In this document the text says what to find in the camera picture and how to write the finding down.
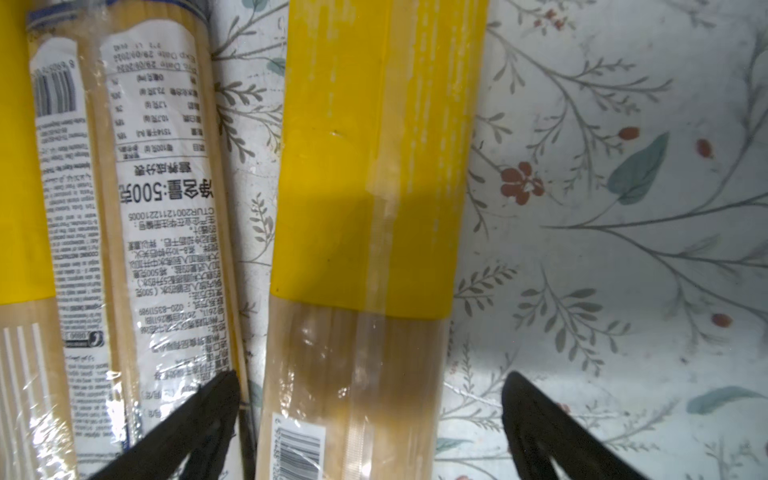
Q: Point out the yellow spaghetti bag label up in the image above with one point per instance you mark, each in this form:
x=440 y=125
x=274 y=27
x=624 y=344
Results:
x=378 y=112

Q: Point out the yellow Pastatime spaghetti bag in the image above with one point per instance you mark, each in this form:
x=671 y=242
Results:
x=36 y=432

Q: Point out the clear blue spaghetti bag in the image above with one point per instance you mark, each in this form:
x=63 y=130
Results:
x=135 y=202

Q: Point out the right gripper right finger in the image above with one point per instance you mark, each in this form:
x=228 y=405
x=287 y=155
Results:
x=541 y=435

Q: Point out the floral table mat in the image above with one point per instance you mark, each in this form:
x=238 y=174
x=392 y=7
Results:
x=614 y=241

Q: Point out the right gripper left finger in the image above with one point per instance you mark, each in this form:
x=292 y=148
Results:
x=194 y=440

